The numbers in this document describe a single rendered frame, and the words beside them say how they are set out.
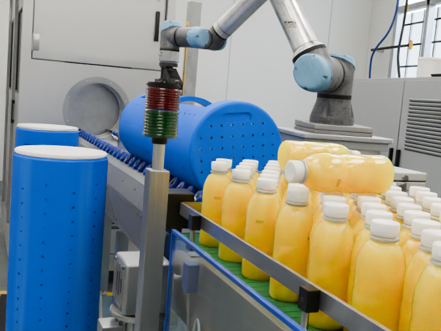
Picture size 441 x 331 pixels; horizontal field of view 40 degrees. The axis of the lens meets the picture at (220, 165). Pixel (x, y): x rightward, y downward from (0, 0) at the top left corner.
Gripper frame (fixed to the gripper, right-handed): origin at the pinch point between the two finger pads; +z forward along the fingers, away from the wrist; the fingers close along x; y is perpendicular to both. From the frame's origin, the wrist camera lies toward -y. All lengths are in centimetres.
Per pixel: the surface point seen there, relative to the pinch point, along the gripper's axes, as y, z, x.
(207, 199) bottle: -93, 15, 18
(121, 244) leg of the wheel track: 29, 57, 7
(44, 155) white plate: -41, 12, 48
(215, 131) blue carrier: -67, 1, 7
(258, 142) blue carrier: -67, 3, -6
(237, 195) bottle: -107, 11, 17
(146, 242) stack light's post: -114, 19, 38
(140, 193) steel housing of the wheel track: -14.8, 27.2, 12.0
